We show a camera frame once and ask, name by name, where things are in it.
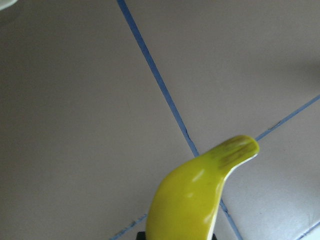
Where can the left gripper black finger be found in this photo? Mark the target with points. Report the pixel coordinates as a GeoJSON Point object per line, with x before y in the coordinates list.
{"type": "Point", "coordinates": [141, 235]}

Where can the white rectangular bear tray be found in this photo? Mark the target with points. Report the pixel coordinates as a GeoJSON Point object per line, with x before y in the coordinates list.
{"type": "Point", "coordinates": [4, 4]}

